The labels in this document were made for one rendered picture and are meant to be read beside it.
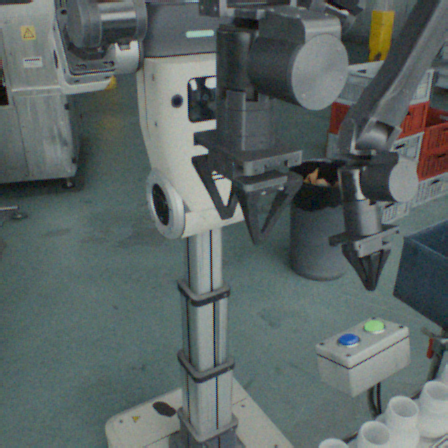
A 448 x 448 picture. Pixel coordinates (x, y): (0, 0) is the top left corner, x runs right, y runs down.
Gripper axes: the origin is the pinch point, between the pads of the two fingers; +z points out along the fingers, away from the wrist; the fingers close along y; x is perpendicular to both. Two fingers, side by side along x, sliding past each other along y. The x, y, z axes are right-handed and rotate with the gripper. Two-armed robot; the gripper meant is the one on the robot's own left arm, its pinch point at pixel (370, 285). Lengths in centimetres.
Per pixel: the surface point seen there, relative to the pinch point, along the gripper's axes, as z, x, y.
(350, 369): 10.0, -3.4, -9.4
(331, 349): 8.0, 0.8, -9.2
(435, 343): 13.0, -4.4, 9.6
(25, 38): -128, 323, 10
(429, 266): 18, 32, 56
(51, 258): 28, 265, -14
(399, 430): 11.2, -17.4, -14.8
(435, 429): 13.7, -18.3, -9.1
